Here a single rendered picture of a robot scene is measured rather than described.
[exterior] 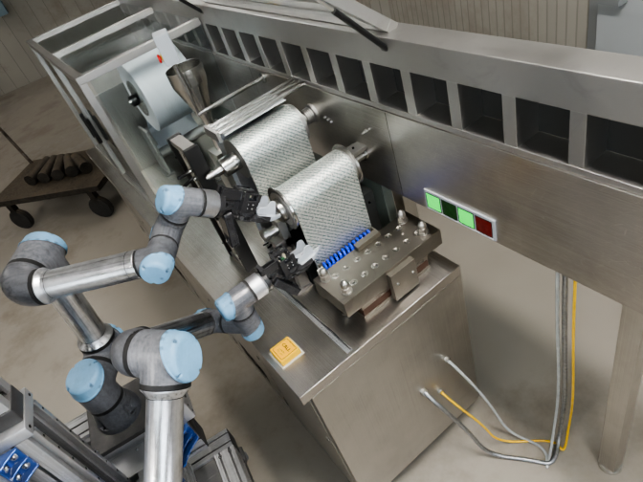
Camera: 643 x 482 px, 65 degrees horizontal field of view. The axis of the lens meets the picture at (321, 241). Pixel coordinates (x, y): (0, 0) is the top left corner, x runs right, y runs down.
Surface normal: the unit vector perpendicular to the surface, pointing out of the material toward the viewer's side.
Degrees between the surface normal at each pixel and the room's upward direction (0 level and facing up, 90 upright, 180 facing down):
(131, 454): 0
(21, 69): 90
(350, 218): 90
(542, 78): 90
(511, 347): 0
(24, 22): 90
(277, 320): 0
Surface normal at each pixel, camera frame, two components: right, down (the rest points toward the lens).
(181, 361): 0.92, -0.16
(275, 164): 0.58, 0.43
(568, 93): -0.77, 0.55
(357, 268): -0.27, -0.73
